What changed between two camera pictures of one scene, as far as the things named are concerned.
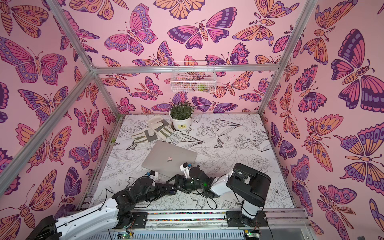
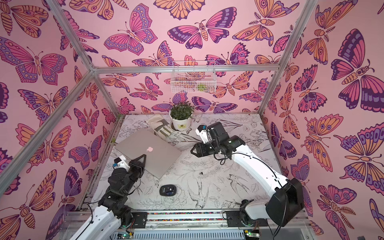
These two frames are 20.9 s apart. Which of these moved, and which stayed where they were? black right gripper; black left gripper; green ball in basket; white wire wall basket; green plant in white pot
Moved: black left gripper; black right gripper
Stayed: green ball in basket; white wire wall basket; green plant in white pot
